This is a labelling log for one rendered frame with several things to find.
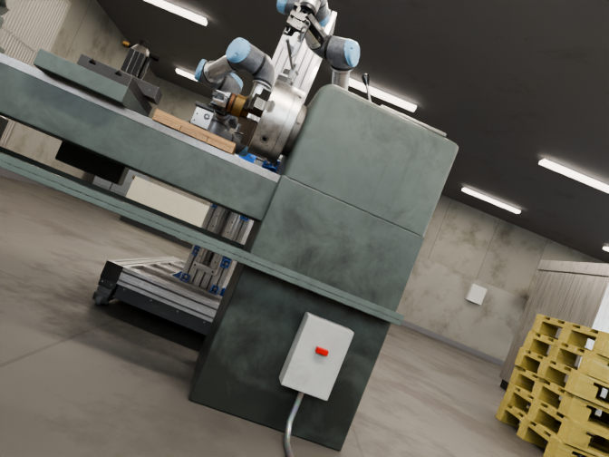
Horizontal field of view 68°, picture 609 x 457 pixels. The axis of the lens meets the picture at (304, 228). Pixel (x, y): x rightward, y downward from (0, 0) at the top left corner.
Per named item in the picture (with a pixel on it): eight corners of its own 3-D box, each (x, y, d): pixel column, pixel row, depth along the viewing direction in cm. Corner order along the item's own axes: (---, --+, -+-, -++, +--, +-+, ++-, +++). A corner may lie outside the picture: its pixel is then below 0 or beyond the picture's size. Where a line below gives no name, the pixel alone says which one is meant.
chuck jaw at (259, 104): (272, 111, 182) (275, 102, 170) (266, 122, 182) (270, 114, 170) (246, 100, 180) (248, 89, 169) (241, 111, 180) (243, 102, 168)
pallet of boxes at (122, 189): (108, 204, 1004) (128, 160, 1010) (139, 217, 1005) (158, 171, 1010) (84, 199, 891) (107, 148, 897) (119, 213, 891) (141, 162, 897)
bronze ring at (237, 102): (254, 102, 188) (233, 92, 187) (254, 97, 179) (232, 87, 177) (245, 122, 188) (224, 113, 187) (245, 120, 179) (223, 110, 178)
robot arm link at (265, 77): (275, 68, 226) (238, 158, 222) (257, 55, 220) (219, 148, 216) (287, 63, 216) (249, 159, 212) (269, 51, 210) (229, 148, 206)
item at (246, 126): (265, 127, 184) (254, 153, 189) (265, 124, 188) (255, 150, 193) (239, 116, 182) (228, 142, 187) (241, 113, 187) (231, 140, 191)
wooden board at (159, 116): (230, 165, 200) (234, 157, 201) (231, 153, 165) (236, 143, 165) (165, 137, 195) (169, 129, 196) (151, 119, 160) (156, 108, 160)
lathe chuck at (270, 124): (266, 159, 204) (294, 92, 199) (266, 163, 173) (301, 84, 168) (247, 150, 202) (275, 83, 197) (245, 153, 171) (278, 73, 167)
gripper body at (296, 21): (281, 35, 171) (292, 10, 174) (302, 45, 172) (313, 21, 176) (285, 23, 164) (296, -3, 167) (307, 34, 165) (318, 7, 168)
